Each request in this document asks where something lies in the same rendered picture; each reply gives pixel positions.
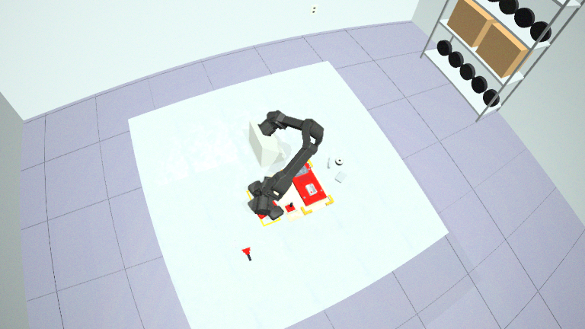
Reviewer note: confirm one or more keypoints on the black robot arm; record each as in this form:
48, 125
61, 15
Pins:
283, 180

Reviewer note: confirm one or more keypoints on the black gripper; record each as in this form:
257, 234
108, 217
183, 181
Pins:
254, 189

